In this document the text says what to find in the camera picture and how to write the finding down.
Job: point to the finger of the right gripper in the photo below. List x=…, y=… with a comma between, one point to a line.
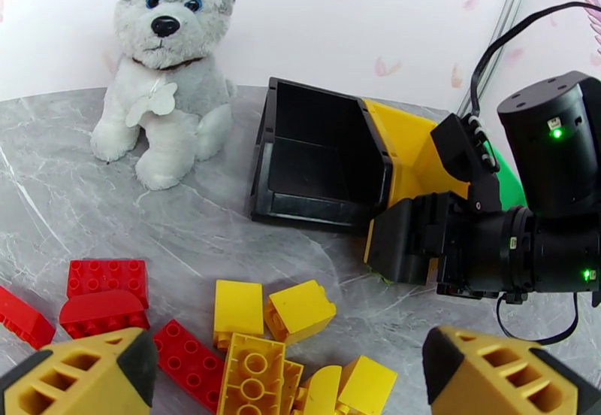
x=404, y=244

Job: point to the black storage bin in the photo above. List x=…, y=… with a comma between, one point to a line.
x=319, y=164

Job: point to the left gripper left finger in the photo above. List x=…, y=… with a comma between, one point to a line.
x=70, y=381

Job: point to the yellow storage bin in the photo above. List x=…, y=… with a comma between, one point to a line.
x=408, y=141

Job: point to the yellow curved lego brick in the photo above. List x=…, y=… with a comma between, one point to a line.
x=321, y=390

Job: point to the red arched lego brick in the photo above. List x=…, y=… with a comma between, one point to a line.
x=101, y=310

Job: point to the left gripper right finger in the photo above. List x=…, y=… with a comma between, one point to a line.
x=507, y=381

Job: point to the yellow studded lego brick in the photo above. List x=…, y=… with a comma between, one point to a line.
x=253, y=376

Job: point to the grey husky plush toy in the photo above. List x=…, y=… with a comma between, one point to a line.
x=164, y=75

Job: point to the green storage bin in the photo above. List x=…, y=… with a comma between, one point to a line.
x=509, y=183

